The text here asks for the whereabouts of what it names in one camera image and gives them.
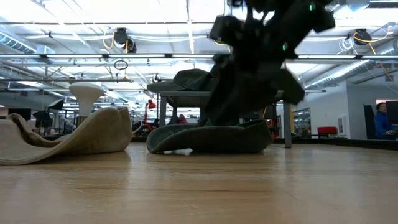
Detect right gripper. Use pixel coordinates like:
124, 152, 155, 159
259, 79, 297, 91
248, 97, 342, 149
204, 40, 305, 124

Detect beige cap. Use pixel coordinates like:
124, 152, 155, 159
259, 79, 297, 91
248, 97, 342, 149
0, 106, 134, 166

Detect grey metal riser stand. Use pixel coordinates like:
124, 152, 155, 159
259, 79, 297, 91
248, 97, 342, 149
158, 90, 293, 149

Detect red desk lamp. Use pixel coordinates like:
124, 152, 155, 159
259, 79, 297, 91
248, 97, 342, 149
143, 98, 158, 131

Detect glass partition window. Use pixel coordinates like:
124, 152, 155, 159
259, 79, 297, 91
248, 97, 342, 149
292, 107, 312, 137

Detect red bin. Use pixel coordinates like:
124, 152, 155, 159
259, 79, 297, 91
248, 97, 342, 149
317, 126, 338, 137

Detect white mushroom-shaped lamp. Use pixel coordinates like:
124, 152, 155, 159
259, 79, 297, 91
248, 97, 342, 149
68, 82, 105, 127

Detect black partition panel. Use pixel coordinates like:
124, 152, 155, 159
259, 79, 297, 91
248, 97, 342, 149
363, 105, 376, 140

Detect person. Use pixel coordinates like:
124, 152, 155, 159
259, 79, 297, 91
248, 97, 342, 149
373, 101, 396, 140

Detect black monitor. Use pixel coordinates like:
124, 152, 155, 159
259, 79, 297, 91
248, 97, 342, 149
385, 100, 398, 125
7, 108, 32, 121

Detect black studio softbox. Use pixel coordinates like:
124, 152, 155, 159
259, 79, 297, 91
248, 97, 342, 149
47, 98, 65, 110
32, 110, 53, 128

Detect black ceiling cable reel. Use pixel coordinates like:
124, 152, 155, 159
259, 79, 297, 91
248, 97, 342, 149
353, 27, 373, 46
126, 37, 137, 54
113, 27, 129, 47

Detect white wall frame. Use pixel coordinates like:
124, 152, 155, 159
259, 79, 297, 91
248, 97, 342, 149
337, 115, 346, 135

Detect black coiled cable loop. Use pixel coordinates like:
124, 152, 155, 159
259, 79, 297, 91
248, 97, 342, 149
113, 59, 129, 71

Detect silver ventilation duct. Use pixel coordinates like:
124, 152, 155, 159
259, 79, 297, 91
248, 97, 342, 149
0, 30, 38, 54
306, 58, 398, 90

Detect black aluminium table frame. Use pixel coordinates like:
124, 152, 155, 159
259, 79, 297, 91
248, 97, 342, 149
40, 134, 398, 151

